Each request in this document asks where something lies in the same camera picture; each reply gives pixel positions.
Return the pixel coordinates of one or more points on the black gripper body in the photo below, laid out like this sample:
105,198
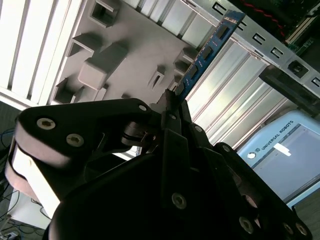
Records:
112,212

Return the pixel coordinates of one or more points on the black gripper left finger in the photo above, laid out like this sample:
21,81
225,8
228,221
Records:
100,120

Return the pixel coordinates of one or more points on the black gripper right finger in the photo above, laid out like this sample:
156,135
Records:
225,162

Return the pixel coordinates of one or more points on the blue RAM stick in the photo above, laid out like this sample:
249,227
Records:
210,50

